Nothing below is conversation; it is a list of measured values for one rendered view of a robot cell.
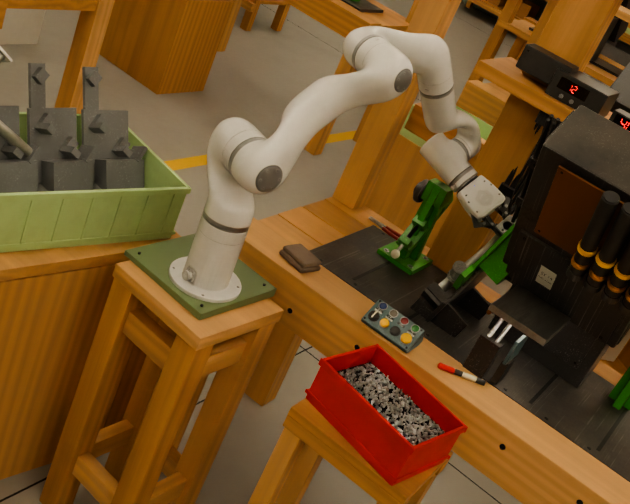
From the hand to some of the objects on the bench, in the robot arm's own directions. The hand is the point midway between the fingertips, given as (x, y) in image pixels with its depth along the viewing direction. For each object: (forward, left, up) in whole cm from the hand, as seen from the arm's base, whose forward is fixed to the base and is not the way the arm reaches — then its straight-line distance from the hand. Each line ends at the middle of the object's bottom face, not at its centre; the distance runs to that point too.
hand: (504, 226), depth 251 cm
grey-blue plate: (-14, -24, -30) cm, 41 cm away
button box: (-32, +1, -33) cm, 46 cm away
